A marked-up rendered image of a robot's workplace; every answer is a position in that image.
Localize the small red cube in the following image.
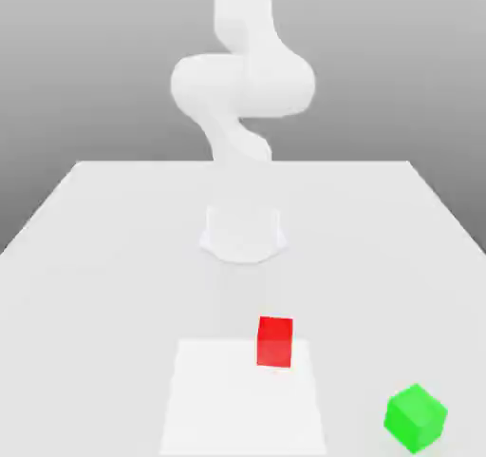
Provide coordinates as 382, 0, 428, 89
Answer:
255, 314, 294, 370

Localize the small green cube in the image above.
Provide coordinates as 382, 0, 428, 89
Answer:
383, 383, 449, 455

